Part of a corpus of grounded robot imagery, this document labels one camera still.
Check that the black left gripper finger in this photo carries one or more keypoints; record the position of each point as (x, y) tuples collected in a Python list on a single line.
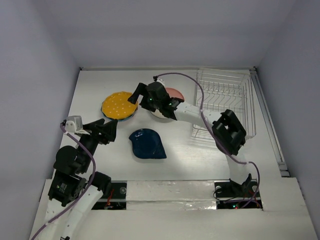
[(110, 130), (93, 126)]

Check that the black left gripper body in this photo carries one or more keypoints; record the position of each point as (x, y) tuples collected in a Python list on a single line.
[(91, 138)]

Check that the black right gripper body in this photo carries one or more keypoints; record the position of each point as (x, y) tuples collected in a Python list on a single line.
[(146, 94)]

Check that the pink and cream plate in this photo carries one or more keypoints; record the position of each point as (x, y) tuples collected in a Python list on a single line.
[(173, 93)]

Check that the yellow polka dot plate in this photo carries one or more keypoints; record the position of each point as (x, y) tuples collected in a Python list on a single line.
[(117, 106)]

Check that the blue polka dot plate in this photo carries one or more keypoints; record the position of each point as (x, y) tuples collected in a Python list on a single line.
[(120, 119)]

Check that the dark blue leaf plate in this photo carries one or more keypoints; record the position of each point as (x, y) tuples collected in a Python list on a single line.
[(147, 144)]

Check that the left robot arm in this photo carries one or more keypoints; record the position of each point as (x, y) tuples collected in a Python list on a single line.
[(77, 186)]

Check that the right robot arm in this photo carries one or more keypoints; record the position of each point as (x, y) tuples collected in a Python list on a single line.
[(226, 129)]

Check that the silver foil strip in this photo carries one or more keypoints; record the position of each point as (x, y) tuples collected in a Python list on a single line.
[(181, 195)]

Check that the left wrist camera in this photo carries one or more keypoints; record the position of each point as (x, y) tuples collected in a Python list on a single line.
[(73, 124)]

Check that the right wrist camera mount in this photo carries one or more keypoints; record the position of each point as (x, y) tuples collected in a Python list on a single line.
[(157, 79)]

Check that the wire dish rack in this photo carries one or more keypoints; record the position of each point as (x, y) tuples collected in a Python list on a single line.
[(228, 89)]

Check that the aluminium edge rail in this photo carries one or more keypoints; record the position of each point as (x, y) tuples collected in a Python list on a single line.
[(284, 171)]

